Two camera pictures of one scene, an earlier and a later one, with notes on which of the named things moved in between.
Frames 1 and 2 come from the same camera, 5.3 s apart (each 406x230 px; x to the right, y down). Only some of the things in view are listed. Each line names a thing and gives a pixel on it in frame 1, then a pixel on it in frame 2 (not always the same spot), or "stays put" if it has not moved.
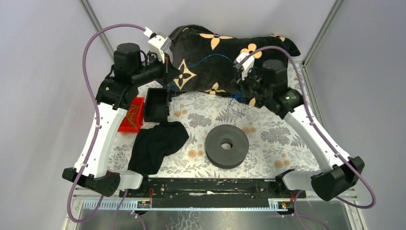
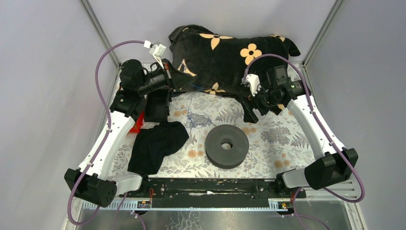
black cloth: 150,145 stays put
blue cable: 237,95 → 197,120
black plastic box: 156,105 stays put
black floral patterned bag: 213,63 stays put
